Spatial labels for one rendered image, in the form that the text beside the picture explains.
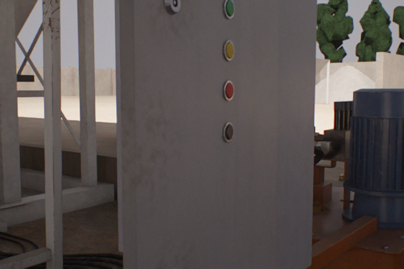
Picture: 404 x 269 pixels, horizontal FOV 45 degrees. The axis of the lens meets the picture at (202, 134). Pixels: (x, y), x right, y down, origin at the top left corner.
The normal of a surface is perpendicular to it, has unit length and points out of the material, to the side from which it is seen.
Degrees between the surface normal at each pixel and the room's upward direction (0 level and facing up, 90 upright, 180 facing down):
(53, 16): 93
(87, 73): 90
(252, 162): 90
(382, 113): 90
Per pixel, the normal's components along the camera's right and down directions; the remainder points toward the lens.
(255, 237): 0.86, 0.05
